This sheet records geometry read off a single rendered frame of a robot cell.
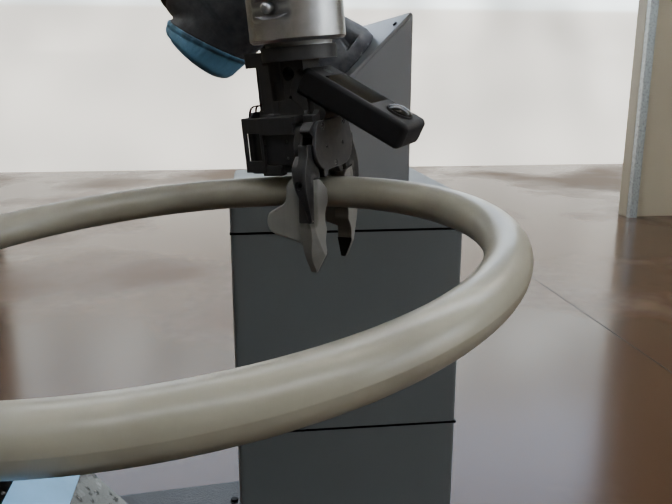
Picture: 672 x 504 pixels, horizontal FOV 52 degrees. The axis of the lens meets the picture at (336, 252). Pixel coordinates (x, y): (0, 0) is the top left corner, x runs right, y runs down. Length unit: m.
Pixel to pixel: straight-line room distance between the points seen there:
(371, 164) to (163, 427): 1.00
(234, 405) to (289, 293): 0.93
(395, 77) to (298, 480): 0.74
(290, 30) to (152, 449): 0.44
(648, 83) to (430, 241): 4.79
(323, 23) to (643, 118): 5.33
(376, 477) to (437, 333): 1.06
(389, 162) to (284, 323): 0.34
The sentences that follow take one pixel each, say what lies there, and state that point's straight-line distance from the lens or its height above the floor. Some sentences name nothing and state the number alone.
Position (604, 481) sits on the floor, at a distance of 2.08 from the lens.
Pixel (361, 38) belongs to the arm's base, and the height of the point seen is 1.11.
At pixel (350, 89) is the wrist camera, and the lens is 0.64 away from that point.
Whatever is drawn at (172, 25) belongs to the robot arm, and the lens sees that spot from 0.81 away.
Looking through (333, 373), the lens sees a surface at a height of 0.92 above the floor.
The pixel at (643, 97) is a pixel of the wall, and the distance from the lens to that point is 5.89.
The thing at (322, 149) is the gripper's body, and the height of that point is 0.97.
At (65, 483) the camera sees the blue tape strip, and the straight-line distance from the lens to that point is 0.51.
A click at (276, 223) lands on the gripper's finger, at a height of 0.90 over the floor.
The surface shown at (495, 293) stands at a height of 0.93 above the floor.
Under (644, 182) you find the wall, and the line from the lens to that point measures 6.04.
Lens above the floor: 1.03
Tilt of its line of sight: 14 degrees down
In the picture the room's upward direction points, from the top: straight up
